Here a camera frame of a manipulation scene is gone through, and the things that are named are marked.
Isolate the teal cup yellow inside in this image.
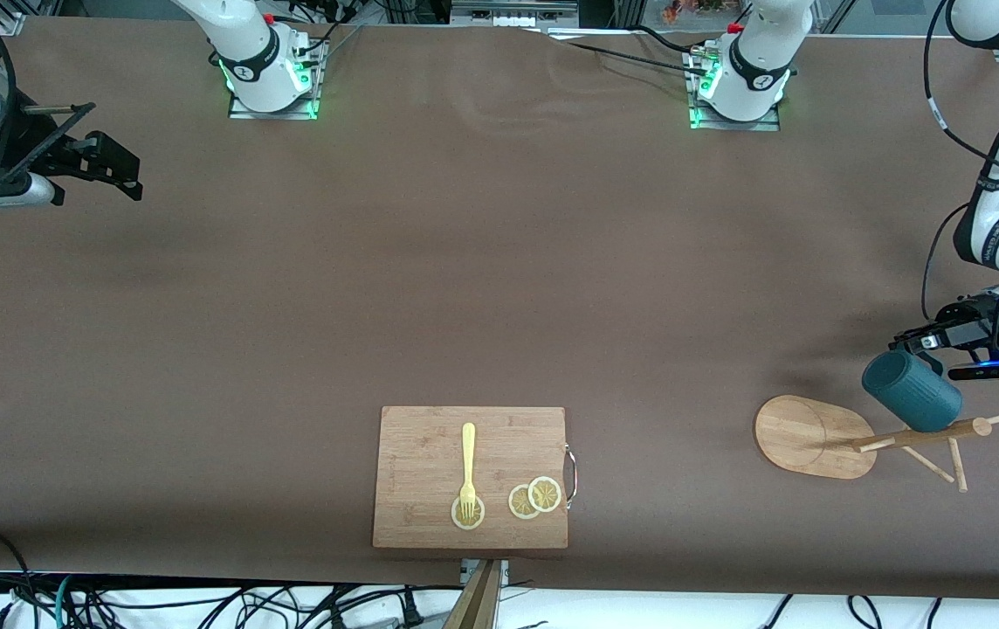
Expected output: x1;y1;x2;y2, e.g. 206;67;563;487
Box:
861;349;964;434

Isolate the wooden cup rack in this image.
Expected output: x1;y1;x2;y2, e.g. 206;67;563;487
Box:
754;394;999;494

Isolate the lemon slice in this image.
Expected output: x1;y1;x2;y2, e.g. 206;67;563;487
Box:
507;483;543;521
527;475;563;514
451;494;486;531

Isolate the white power strip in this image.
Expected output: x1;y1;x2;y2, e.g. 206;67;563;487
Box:
451;0;580;28

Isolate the bamboo cutting board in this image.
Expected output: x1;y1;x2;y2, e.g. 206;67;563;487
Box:
372;405;569;550

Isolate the yellow plastic fork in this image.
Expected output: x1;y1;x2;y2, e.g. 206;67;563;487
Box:
459;423;478;522

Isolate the wooden beam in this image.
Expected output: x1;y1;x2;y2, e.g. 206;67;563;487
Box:
442;560;501;629

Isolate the black power plug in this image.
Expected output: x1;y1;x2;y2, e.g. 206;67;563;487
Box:
398;587;428;629

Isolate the right arm aluminium base plate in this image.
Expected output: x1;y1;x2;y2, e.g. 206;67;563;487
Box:
227;37;323;121

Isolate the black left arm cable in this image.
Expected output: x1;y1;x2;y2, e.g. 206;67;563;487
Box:
922;0;999;321

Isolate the left arm aluminium base plate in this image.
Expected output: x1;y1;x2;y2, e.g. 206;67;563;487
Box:
686;45;783;133

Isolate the black base cable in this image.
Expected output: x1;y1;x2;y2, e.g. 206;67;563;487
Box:
541;24;720;78

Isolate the metal mounting bracket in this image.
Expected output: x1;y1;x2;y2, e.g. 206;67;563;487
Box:
459;558;512;589

